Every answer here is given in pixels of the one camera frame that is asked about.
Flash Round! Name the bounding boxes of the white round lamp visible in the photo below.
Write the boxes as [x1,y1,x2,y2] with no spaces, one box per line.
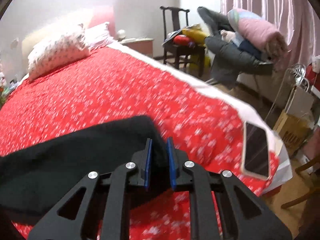
[117,29,126,41]

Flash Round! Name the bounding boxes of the cardboard box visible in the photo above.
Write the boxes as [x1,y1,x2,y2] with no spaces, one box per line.
[273,110,311,156]

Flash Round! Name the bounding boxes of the bedside table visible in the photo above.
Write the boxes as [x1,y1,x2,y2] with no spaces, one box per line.
[120,38,153,58]

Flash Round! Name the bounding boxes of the pink rolled blanket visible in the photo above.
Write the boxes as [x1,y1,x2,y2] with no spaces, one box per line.
[227,8,287,60]

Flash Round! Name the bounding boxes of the grey padded jacket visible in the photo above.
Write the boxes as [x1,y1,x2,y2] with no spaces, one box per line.
[197,7,273,89]

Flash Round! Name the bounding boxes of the pink curtain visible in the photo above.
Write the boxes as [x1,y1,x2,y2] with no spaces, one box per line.
[221,0,319,66]

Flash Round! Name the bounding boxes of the dark wooden chair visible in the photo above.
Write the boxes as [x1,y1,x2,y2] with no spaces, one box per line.
[160,6,205,77]

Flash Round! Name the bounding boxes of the smartphone in beige case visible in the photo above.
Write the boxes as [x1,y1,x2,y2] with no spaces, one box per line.
[241,122,270,180]

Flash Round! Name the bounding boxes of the red cushion on chair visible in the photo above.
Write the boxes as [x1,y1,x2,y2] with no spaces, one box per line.
[173,34,194,47]

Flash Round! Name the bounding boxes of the pink pillow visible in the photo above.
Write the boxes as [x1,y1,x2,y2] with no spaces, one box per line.
[85,22,114,50]

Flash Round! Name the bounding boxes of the yellow bag on chair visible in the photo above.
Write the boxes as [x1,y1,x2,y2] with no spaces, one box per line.
[182,28,209,45]

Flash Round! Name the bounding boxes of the red floral bedspread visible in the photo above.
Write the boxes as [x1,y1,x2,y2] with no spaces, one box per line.
[1,46,278,239]

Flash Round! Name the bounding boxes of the floral white pillow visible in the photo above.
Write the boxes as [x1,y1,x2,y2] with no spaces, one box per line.
[28,24,90,81]

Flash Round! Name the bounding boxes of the black pants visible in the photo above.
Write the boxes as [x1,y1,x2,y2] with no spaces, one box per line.
[1,116,170,225]

